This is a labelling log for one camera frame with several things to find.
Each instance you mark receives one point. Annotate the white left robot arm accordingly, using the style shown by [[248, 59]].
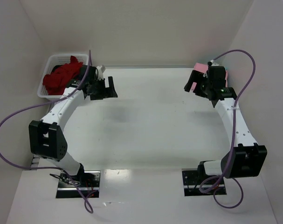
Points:
[[46, 135]]

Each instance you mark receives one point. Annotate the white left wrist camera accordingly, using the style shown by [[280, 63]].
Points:
[[101, 69]]

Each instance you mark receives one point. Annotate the white plastic basket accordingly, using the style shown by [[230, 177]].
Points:
[[54, 62]]

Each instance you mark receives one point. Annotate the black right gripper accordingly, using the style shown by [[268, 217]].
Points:
[[198, 84]]

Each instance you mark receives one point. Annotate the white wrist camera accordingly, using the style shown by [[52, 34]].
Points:
[[101, 69], [212, 63]]

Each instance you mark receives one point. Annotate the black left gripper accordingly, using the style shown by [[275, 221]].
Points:
[[102, 89]]

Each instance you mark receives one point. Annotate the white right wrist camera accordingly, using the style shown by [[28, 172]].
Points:
[[212, 63]]

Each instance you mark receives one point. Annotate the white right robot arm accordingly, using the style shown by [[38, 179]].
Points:
[[246, 156]]

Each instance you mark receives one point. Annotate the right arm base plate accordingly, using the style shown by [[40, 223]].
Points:
[[192, 180]]

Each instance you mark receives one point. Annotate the folded pink t shirt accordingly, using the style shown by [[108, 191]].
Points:
[[200, 67]]

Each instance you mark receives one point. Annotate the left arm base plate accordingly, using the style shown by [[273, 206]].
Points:
[[89, 188]]

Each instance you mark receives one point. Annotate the dark red t shirt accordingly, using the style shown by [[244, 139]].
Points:
[[55, 82]]

